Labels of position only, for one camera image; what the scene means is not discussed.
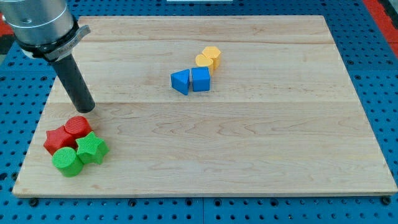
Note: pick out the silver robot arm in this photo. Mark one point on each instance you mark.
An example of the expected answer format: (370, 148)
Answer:
(43, 28)

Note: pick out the yellow heart block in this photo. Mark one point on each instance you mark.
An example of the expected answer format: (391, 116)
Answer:
(203, 61)

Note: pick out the yellow hexagon block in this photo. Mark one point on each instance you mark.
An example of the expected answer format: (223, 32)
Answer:
(213, 53)

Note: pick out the blue cube block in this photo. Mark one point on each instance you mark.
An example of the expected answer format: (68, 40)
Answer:
(200, 79)

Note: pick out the blue triangle block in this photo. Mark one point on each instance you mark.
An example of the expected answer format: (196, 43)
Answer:
(180, 81)

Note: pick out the wooden board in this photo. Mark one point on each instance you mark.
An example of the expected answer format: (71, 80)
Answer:
(281, 118)

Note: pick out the green star block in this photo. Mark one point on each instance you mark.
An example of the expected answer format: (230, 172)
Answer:
(91, 149)

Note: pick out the red cylinder block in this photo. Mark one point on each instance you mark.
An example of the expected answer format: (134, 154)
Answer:
(78, 127)

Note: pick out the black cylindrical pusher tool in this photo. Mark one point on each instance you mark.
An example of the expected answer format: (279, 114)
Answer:
(74, 84)

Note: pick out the green cylinder block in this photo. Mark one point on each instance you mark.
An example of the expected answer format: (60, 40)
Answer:
(66, 161)

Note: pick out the red star block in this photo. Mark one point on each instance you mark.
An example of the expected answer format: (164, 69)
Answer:
(57, 139)

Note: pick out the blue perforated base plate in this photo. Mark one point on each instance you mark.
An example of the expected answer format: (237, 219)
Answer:
(367, 54)

